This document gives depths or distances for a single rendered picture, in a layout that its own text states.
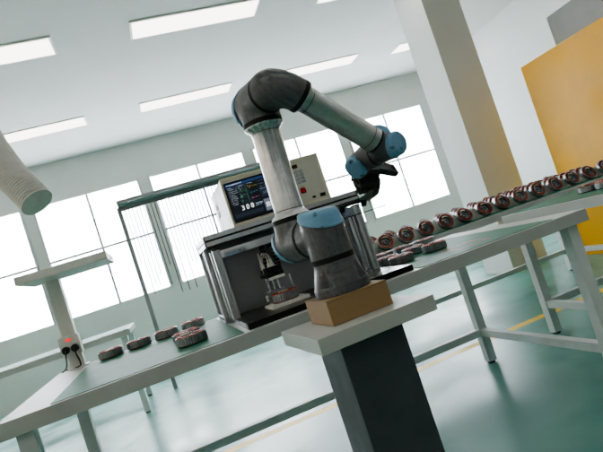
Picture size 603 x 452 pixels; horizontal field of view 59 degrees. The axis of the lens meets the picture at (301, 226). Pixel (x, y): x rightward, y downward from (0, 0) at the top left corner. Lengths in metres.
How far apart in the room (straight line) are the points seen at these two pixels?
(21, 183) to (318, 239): 1.83
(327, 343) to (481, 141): 4.86
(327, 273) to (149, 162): 7.39
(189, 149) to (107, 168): 1.28
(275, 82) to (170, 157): 7.24
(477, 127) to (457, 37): 1.00
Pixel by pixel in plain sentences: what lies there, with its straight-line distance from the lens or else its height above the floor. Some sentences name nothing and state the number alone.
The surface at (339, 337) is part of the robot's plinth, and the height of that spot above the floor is 0.73.
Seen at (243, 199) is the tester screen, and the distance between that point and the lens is 2.18.
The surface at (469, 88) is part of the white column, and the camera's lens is 6.05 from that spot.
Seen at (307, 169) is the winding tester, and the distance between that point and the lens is 2.26.
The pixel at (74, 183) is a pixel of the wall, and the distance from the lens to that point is 8.65.
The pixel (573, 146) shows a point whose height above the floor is 1.04.
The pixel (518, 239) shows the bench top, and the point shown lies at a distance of 2.18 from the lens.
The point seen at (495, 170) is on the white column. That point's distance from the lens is 5.95.
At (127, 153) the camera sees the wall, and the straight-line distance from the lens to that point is 8.67.
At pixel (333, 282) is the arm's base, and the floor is 0.85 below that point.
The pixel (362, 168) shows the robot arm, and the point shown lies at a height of 1.13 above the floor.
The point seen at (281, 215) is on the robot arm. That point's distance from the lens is 1.48.
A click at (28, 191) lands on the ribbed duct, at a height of 1.61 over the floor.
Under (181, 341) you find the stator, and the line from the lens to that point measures 1.95.
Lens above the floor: 0.96
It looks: 2 degrees up
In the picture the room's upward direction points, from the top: 18 degrees counter-clockwise
